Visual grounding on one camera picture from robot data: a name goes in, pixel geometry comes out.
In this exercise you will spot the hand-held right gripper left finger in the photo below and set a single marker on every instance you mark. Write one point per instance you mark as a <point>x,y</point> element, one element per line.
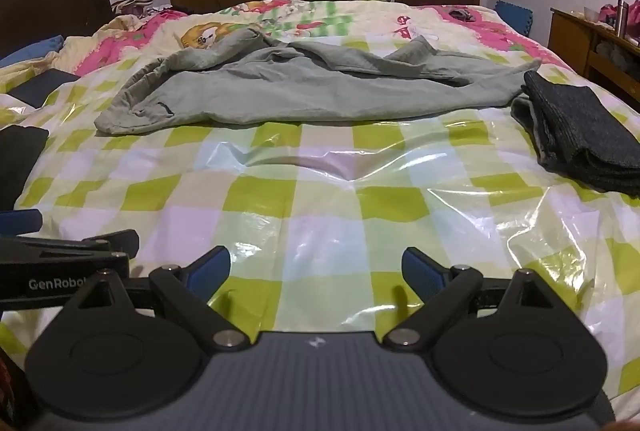
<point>210,268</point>

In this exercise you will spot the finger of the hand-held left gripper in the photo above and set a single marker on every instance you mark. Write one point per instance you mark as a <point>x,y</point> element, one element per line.
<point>20,222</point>
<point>117,242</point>

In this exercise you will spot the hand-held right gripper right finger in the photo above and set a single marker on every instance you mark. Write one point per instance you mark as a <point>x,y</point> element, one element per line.
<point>425,273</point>

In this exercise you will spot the grey pants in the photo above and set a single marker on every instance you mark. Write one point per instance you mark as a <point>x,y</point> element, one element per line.
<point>280,91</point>

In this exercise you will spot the black cloth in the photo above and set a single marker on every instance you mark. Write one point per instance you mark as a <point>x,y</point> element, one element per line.
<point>20,161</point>

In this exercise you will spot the checkered cartoon print blanket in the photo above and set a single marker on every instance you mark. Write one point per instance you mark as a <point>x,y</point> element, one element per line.
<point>325,211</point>

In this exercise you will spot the dark blue flat item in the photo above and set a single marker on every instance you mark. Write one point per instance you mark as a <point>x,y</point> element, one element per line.
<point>42,87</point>

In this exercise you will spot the blue pillow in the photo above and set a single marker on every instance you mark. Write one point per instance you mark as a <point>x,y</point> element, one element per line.
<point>32,51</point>

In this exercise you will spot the dark grey folded cloth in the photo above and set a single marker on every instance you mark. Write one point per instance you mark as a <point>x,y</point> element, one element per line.
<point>580,131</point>

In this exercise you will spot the small dark cloth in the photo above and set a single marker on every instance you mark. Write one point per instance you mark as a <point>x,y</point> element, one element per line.
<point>464,14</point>

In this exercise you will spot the blue foam mat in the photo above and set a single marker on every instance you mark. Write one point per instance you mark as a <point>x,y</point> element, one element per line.
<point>514,18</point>

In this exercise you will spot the wooden side desk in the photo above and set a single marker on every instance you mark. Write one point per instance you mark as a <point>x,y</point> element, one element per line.
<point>590,46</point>

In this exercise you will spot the metal thermos bottle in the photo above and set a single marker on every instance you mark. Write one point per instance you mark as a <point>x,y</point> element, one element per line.
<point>622,18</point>

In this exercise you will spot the pink bag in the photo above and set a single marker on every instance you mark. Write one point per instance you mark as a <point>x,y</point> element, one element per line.
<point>620,11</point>

